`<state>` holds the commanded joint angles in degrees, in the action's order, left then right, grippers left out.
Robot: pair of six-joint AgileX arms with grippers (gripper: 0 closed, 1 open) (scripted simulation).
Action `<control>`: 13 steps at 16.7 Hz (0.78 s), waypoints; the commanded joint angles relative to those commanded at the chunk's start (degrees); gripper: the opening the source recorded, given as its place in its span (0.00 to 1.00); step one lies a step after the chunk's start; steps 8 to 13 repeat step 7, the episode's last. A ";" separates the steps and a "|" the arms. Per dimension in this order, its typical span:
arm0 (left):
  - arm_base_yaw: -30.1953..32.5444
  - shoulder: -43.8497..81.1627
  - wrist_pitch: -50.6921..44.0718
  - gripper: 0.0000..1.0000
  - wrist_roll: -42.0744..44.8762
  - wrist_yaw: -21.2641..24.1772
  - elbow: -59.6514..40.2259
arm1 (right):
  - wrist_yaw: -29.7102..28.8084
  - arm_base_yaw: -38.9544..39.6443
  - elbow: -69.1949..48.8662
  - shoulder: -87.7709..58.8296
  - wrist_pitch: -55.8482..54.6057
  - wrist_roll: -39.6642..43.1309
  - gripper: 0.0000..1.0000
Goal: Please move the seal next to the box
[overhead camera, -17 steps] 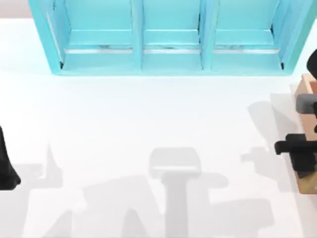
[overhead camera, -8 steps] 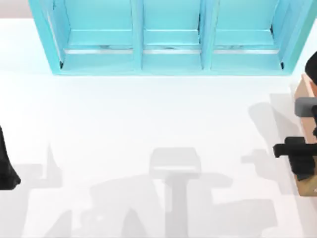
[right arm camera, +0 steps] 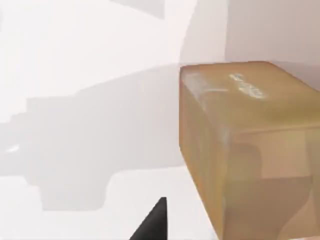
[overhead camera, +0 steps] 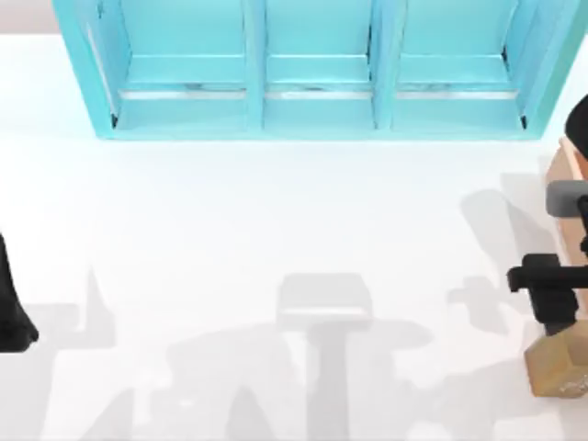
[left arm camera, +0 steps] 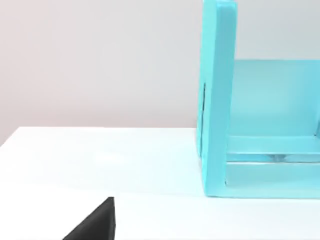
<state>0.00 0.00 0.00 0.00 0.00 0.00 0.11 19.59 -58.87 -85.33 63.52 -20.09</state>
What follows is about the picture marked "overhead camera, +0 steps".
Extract brown box with print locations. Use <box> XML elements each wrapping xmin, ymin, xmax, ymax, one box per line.
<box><xmin>523</xmin><ymin>328</ymin><xmax>588</xmax><ymax>399</ymax></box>

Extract pale grey rounded box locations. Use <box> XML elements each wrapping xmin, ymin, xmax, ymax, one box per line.
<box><xmin>545</xmin><ymin>179</ymin><xmax>588</xmax><ymax>218</ymax></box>

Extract light blue rack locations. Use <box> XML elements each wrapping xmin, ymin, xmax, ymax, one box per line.
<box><xmin>50</xmin><ymin>0</ymin><xmax>583</xmax><ymax>141</ymax></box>

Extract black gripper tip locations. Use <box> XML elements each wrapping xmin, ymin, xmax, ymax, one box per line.
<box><xmin>0</xmin><ymin>232</ymin><xmax>40</xmax><ymax>354</ymax></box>

